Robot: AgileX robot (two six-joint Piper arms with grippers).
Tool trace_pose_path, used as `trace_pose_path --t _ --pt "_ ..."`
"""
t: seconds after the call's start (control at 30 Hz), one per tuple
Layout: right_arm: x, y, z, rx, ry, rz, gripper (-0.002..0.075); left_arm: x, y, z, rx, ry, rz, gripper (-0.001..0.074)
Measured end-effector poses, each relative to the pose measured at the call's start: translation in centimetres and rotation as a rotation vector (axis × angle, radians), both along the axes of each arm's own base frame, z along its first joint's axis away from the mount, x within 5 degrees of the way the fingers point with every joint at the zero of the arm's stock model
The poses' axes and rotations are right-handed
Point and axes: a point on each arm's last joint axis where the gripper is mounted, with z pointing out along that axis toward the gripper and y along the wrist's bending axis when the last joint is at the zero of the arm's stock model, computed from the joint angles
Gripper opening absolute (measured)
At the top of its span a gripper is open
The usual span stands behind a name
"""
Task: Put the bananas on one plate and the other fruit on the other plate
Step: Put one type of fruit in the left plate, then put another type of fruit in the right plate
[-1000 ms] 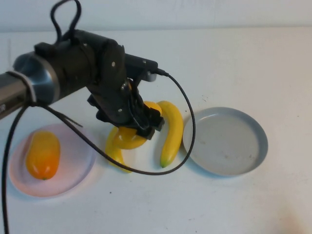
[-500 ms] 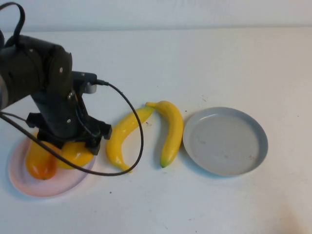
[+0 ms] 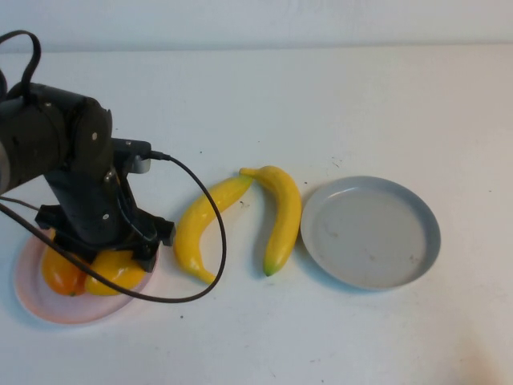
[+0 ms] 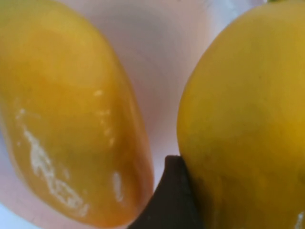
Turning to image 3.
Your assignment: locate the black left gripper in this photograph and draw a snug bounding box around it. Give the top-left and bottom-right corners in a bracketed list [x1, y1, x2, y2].
[34, 162, 176, 274]

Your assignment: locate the yellow mango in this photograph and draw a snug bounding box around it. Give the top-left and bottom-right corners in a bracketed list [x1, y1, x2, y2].
[83, 250, 146, 298]

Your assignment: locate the mango with orange end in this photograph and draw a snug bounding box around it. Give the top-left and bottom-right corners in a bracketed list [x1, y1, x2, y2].
[41, 230, 88, 298]

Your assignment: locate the yellow banana hooked stem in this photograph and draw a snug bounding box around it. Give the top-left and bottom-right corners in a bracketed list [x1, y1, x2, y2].
[172, 175, 255, 286]

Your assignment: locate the yellow banana green tip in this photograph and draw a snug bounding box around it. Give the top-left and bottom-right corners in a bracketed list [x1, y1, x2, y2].
[239, 164, 302, 278]

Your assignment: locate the pink round plate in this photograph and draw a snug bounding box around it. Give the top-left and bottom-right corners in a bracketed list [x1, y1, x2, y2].
[14, 230, 161, 326]

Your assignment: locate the grey-blue round plate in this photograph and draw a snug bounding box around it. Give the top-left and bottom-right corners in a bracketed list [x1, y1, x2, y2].
[300, 175, 442, 293]

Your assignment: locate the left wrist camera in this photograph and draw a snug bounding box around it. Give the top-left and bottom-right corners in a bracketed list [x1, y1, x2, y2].
[111, 138, 152, 176]

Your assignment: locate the black camera cable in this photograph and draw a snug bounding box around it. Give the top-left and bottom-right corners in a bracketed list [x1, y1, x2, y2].
[0, 150, 228, 305]

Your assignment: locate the thin black wire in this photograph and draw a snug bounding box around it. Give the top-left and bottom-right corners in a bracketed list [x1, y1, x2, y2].
[0, 196, 43, 212]

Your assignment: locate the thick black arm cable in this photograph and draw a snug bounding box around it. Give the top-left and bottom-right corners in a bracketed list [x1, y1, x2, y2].
[0, 30, 42, 106]

